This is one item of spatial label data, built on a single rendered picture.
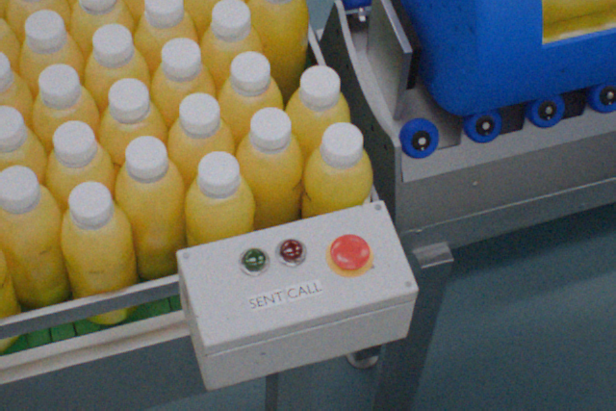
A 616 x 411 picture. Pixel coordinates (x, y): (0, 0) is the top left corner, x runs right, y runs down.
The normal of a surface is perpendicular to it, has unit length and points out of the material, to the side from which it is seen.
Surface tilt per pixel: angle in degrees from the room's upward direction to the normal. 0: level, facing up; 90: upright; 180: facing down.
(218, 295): 0
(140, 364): 90
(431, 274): 90
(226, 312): 0
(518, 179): 70
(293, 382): 90
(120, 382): 90
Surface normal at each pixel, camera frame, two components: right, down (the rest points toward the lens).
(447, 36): -0.95, 0.23
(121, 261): 0.71, 0.61
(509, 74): 0.30, 0.76
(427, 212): 0.29, 0.58
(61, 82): 0.04, -0.54
